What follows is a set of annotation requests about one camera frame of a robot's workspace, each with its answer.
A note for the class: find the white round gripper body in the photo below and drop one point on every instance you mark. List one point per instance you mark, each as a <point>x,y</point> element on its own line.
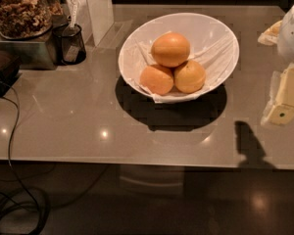
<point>292,33</point>

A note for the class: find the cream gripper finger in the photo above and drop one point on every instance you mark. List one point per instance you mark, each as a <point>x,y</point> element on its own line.
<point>270,35</point>
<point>280,107</point>

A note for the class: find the orange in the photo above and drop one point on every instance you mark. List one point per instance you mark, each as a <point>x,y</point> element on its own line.
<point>170,49</point>
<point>158,79</point>
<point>189,77</point>

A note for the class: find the white ceramic bowl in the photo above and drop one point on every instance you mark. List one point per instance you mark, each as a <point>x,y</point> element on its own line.
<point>199,29</point>

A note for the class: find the white cloth in bowl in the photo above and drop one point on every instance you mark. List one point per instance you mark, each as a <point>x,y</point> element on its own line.
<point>218,58</point>

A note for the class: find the white pillar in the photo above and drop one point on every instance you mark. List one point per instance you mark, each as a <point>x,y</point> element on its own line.
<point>95,17</point>

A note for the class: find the white pen in cup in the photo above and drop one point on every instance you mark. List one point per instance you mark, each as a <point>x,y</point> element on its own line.
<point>74,9</point>

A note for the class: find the black mesh pen cup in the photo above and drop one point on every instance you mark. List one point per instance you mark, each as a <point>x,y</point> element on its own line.
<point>69,45</point>

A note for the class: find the metal box stand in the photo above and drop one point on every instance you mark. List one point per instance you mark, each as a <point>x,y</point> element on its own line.
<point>37,53</point>

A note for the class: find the glass jar of walnuts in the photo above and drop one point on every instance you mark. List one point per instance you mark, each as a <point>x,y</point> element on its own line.
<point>24,19</point>

